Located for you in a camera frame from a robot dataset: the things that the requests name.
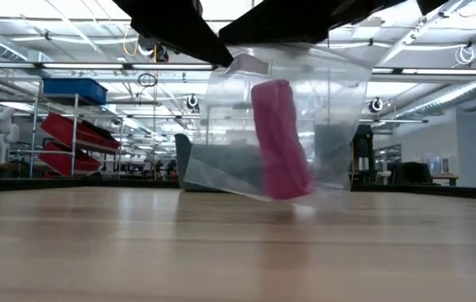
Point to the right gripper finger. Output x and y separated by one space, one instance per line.
296 21

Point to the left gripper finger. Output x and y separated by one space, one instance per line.
170 25

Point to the clear plastic bag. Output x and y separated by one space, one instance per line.
229 105

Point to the pink bandage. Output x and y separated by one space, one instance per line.
281 147

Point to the blue storage bin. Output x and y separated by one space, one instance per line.
74 90

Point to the metal shelf rack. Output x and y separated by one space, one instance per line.
74 109

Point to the teal plastic bin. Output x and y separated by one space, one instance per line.
183 159

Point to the red storage bin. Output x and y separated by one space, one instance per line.
61 126
61 161

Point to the black office chair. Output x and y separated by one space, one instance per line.
414 172

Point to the white robot figure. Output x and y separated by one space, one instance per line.
0 130

